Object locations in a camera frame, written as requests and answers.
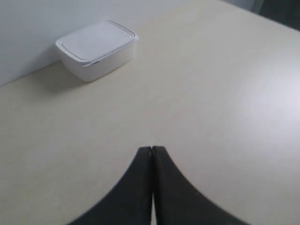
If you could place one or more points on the white lidded plastic container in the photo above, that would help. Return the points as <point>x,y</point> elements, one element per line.
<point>94,51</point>

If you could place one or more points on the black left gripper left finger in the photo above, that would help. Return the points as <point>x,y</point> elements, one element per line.
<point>129,202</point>

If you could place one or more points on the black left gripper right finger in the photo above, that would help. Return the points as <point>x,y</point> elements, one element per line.
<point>177,201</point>

